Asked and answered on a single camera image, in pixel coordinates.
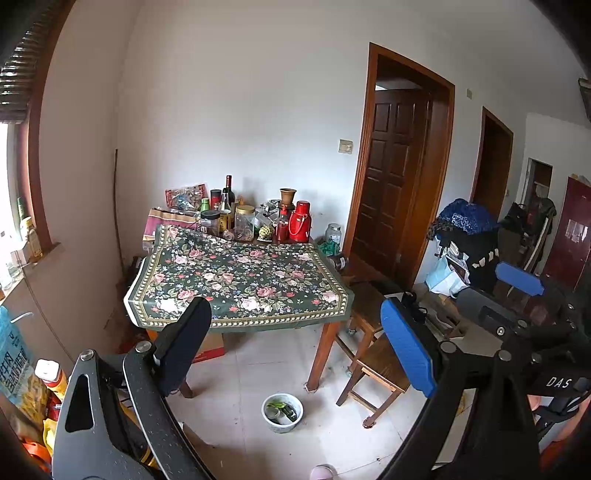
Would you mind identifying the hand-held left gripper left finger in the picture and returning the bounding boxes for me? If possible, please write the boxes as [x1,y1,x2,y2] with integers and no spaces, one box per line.
[52,296,213,480]

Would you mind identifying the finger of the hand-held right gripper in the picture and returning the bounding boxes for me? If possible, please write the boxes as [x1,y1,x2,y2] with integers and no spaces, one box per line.
[495,261,578,315]
[455,288,527,337]

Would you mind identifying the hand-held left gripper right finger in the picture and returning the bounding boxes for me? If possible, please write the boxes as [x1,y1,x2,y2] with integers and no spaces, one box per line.
[380,295,541,480]

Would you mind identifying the white plastic basin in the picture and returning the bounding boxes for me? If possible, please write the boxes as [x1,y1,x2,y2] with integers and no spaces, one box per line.
[262,392,304,433]

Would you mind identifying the cardboard box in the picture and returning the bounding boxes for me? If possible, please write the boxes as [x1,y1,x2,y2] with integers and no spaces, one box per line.
[194,331,226,364]

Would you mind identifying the wooden chair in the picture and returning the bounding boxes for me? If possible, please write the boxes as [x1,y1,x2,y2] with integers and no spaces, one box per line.
[336,332,411,428]
[344,281,393,365]

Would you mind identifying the light blue plastic bag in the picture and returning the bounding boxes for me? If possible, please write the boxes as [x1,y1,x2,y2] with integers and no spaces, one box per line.
[425,256,469,296]

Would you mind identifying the pile of clothes and bags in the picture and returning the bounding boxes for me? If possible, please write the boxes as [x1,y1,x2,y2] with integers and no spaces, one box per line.
[434,231,502,291]

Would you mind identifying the dark red door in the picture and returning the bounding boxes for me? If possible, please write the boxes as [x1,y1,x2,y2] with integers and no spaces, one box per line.
[542,176,591,291]

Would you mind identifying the wooden table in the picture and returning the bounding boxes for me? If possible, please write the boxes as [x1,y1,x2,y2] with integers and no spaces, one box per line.
[139,233,356,398]

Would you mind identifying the maroon paper gift bag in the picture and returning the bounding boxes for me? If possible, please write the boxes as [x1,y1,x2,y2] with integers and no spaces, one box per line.
[144,208,201,252]

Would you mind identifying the white capped red bottle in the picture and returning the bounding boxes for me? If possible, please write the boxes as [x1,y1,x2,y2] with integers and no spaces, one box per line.
[34,359,68,402]

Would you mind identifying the clear jar black lid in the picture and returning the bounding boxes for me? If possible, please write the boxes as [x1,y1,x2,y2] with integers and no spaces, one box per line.
[199,210,221,236]

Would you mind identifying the clear jar gold lid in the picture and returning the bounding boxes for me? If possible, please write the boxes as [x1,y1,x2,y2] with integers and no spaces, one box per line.
[234,204,256,241]

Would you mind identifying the clear liquor bottle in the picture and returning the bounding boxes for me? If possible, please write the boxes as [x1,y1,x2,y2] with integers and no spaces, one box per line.
[218,189,233,232]

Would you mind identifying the red snack bag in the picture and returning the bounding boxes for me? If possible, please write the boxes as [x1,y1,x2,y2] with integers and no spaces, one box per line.
[165,184,208,212]

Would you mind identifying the brown wooden door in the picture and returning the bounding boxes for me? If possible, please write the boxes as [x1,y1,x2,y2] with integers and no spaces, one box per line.
[353,90,432,282]

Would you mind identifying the red thermos flask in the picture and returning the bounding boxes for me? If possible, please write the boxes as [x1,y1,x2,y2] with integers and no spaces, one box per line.
[288,200,311,243]

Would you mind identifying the blue snack bag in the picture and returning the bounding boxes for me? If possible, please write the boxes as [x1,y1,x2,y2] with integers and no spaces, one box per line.
[0,305,35,407]

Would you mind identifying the yellow oil bottle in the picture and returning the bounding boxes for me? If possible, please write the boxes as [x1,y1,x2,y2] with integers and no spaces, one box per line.
[16,196,44,261]

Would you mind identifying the window blinds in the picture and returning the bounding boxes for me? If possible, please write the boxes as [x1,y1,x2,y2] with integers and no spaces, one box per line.
[0,18,51,123]

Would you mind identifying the narrow wooden door frame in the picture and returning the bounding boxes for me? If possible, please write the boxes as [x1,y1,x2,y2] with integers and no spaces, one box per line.
[470,106,515,220]

